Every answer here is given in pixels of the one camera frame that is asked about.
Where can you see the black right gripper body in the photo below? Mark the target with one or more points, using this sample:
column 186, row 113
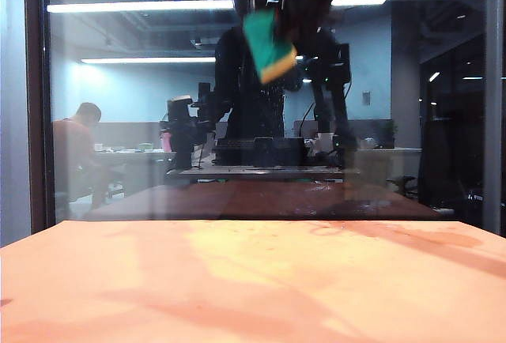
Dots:
column 308, row 3

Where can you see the green and yellow sponge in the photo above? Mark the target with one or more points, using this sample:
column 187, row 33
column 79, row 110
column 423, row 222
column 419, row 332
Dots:
column 269, row 50

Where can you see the standing person dark clothes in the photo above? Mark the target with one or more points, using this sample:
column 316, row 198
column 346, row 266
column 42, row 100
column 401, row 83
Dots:
column 237, row 94

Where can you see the short ceiling light strip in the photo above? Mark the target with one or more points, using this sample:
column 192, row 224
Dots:
column 150, row 60

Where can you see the long ceiling light strip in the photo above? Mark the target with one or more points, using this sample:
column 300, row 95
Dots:
column 138, row 6

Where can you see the large glass window pane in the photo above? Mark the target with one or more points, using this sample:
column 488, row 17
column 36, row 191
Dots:
column 138, row 90

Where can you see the seated person orange shirt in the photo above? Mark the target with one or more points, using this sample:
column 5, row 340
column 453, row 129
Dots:
column 71, row 137

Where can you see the orange tablecloth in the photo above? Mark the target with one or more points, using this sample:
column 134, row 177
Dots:
column 237, row 280

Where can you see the grey window frame post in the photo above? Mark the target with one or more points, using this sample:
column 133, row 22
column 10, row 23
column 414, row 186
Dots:
column 496, row 102

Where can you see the dark brown window frame post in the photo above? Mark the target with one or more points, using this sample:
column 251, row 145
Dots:
column 37, row 102

